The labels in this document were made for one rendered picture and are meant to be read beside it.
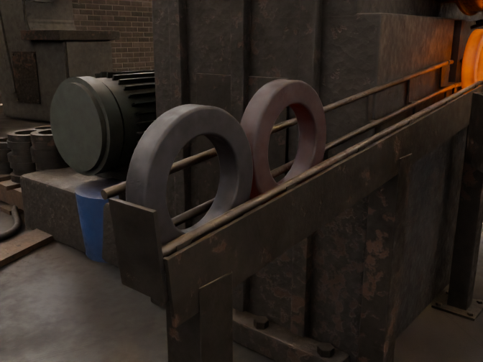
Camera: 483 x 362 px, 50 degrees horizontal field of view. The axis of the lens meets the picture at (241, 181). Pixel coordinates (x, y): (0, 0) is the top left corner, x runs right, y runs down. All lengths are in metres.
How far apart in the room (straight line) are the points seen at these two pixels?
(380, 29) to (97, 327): 1.13
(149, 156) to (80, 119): 1.50
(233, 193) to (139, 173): 0.15
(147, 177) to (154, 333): 1.07
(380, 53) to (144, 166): 0.71
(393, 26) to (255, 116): 0.58
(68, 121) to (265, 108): 1.49
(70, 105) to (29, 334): 0.87
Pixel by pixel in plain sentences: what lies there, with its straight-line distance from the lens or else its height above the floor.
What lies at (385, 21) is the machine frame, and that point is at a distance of 1.16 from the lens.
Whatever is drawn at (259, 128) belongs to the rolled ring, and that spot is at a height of 0.71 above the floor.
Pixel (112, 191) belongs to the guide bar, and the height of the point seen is 0.66.
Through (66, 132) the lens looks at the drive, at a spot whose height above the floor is 0.47.
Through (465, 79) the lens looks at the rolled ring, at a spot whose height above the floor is 0.72.
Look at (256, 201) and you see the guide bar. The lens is 0.66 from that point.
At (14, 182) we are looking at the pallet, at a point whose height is 0.15.
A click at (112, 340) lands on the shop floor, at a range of 1.57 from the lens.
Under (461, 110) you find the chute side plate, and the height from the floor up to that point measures 0.65.
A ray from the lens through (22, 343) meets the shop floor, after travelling 1.63.
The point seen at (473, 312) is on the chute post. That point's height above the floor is 0.02.
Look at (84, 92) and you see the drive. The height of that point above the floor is 0.63.
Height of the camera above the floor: 0.82
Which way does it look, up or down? 16 degrees down
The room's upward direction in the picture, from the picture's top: straight up
